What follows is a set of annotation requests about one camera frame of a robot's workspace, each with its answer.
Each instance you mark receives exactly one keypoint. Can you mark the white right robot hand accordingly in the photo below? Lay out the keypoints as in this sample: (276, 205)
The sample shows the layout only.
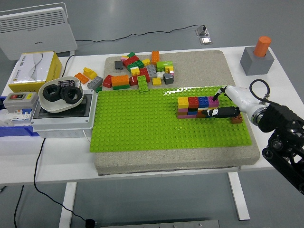
(242, 99)

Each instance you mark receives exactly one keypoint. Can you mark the brown toy brick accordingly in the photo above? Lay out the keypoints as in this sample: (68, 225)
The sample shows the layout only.
(237, 120)

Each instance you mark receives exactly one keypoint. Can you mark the magenta toy brick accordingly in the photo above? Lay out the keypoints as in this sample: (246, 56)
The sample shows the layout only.
(212, 102)
(182, 116)

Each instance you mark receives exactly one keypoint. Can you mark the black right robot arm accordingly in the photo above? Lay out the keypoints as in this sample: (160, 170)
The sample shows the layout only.
(280, 118)

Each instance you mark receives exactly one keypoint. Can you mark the blue square toy brick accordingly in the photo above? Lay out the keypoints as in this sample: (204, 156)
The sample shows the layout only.
(203, 102)

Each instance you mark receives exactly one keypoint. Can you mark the orange flat toy brick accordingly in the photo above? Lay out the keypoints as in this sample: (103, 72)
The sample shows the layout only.
(202, 109)

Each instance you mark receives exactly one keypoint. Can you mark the red square toy brick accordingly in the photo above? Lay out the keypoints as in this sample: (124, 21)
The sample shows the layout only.
(193, 102)

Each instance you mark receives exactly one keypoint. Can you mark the black flat toy brick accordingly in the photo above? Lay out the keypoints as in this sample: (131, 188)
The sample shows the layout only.
(192, 110)

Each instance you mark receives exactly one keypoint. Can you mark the yellow square toy brick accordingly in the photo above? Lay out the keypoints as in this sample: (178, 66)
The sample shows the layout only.
(183, 102)

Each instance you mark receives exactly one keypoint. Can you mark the pink flat toy brick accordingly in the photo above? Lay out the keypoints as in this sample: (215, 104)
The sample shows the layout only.
(182, 110)

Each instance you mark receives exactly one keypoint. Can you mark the magenta flat toy brick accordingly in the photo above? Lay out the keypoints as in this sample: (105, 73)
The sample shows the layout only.
(182, 116)

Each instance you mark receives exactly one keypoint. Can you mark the dark grey sloped brick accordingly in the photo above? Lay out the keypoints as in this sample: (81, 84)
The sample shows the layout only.
(168, 78)

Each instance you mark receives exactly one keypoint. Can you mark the yellow and pink brick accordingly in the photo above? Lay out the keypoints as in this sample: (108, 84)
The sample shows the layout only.
(169, 70)

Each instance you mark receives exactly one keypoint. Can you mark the lime green large brick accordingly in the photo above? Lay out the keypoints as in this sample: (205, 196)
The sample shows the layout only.
(164, 64)

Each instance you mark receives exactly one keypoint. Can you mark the white small toy brick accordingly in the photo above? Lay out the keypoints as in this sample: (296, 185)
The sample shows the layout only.
(160, 74)

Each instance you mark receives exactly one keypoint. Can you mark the yellow small toy brick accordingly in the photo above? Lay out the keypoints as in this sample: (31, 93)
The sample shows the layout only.
(156, 81)

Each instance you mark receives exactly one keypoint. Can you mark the light grey studded brick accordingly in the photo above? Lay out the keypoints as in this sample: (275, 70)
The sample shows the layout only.
(151, 70)

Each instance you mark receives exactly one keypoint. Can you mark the orange tall toy brick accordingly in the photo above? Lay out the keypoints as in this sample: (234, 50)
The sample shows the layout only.
(155, 57)

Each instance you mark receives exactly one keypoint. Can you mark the lime green long brick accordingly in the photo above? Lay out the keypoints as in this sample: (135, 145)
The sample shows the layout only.
(142, 83)

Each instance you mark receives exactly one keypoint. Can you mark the red large toy brick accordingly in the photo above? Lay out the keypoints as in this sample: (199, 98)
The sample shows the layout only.
(144, 71)

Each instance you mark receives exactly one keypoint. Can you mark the green studded baseplate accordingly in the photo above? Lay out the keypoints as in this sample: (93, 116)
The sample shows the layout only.
(142, 123)

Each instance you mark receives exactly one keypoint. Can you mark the green long toy brick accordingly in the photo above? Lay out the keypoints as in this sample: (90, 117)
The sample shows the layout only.
(136, 64)

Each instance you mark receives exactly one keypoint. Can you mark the red long toy brick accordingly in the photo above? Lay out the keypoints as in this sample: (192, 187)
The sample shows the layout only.
(130, 61)

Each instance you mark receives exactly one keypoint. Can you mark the dark green toy brick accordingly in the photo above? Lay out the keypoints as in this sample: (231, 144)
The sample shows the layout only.
(130, 54)

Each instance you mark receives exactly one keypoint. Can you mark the green flat toy brick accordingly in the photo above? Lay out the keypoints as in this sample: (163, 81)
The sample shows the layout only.
(121, 87)

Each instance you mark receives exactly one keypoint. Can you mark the orange long toy brick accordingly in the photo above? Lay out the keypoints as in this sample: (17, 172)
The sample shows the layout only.
(120, 80)

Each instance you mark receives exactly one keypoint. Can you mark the pink small toy brick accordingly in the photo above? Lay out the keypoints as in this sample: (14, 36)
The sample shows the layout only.
(124, 58)

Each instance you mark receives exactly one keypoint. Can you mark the dark grey toy brick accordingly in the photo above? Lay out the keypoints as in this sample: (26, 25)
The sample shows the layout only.
(118, 65)

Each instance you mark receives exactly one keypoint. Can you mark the red sloped toy brick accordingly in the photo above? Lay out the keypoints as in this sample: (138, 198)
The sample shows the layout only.
(107, 81)

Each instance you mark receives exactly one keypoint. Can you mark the green small toy brick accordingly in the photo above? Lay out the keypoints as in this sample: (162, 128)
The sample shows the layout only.
(98, 89)

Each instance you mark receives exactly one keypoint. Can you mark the light grey long brick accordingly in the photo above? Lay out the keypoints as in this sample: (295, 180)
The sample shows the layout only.
(94, 83)

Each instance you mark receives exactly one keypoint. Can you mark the yellow curved toy brick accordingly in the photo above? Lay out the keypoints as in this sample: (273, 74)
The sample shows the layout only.
(89, 72)

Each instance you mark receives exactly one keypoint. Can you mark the orange flat long brick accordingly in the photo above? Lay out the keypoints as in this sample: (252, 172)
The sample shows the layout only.
(81, 78)

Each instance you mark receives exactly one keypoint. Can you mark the grey cube block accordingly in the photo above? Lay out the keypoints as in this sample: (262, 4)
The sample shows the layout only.
(256, 65)

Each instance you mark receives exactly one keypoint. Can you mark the grey-brown mat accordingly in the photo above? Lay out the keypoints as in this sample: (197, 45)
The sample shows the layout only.
(204, 69)

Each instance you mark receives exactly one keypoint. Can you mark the orange cylinder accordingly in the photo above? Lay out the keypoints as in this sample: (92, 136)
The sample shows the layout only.
(261, 46)

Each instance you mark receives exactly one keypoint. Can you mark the closed metal floor socket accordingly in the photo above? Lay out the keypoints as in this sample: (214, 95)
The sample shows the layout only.
(205, 40)

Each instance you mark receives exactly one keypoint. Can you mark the open metal floor socket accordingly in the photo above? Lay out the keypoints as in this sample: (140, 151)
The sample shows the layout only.
(202, 31)

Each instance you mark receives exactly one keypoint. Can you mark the white table leg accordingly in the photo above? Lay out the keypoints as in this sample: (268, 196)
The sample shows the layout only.
(238, 197)
(67, 206)

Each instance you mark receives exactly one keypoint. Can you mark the small black component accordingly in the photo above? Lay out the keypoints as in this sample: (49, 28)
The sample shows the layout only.
(66, 83)

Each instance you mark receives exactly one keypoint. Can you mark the large black hex nut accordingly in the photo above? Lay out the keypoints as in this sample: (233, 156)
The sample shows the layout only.
(65, 97)
(48, 96)

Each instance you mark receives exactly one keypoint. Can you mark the white electrical junction box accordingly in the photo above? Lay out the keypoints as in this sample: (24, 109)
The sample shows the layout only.
(61, 123)

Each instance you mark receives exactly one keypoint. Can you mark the white bowl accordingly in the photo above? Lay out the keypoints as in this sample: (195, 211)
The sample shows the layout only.
(57, 107)

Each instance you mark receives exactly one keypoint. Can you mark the black plug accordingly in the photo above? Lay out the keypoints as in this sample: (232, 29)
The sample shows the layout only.
(90, 222)

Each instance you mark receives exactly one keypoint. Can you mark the yellow and white tissue box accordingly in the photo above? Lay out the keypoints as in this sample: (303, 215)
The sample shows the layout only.
(31, 71)

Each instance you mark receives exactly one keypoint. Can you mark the white panel heater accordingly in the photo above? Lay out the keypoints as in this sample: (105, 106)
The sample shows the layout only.
(35, 35)

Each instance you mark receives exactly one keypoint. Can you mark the white and blue circuit breaker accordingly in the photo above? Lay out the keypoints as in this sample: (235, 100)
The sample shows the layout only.
(21, 116)

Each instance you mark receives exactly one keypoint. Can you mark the blue plastic bin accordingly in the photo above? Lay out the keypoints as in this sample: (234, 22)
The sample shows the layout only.
(16, 131)

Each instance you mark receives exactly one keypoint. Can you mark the grey push-button switch box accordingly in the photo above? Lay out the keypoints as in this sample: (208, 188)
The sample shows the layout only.
(20, 101)

